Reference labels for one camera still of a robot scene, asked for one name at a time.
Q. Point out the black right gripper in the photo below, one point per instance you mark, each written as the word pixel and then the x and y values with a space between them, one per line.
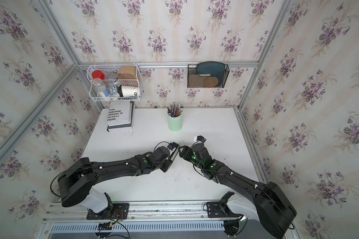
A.
pixel 185 149

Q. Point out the brown cardboard box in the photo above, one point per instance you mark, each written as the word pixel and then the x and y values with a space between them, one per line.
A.
pixel 127 72

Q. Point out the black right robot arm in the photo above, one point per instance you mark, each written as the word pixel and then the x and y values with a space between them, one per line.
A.
pixel 275 211

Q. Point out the black mesh wall organizer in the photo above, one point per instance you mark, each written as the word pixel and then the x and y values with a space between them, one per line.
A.
pixel 196 81

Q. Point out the white book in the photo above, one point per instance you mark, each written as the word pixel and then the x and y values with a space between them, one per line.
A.
pixel 120 113

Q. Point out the clear plastic bottle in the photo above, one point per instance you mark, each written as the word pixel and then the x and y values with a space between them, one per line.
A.
pixel 101 88

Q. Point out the coloured pencils bundle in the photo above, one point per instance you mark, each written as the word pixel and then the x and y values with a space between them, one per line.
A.
pixel 174 110

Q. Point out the teal folder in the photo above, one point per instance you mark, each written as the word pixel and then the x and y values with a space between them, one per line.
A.
pixel 215 69

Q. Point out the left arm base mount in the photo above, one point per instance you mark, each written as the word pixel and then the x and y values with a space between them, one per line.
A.
pixel 116 210

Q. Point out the green pencil cup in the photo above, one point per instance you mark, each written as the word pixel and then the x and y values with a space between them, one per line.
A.
pixel 175 123

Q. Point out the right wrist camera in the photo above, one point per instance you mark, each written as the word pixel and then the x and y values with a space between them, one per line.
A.
pixel 199 139

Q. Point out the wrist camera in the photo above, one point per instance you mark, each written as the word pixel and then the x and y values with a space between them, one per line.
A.
pixel 199 139
pixel 172 147

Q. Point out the white wire basket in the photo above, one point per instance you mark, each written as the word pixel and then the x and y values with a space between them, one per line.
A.
pixel 112 83

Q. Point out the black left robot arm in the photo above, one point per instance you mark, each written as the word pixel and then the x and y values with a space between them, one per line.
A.
pixel 76 183

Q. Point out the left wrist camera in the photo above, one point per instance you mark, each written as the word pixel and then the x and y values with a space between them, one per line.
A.
pixel 172 147

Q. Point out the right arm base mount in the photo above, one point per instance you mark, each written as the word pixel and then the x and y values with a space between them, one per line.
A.
pixel 220 209

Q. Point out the round cork coaster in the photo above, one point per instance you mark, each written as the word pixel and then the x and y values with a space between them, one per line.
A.
pixel 210 82

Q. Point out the red lidded jar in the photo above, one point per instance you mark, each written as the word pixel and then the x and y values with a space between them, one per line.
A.
pixel 97 74

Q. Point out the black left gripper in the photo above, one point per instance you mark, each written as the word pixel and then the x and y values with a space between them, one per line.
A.
pixel 165 171

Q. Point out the grey book underneath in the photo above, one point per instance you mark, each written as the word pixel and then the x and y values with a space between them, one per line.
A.
pixel 122 126

